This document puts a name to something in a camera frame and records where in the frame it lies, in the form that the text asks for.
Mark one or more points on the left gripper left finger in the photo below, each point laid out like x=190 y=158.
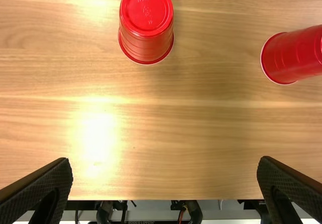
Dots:
x=27 y=196

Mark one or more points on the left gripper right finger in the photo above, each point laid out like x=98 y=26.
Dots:
x=299 y=191

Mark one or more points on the red cup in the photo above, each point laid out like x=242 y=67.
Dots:
x=146 y=25
x=291 y=58

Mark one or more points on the black table clamp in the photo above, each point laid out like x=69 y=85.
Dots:
x=195 y=212
x=103 y=214

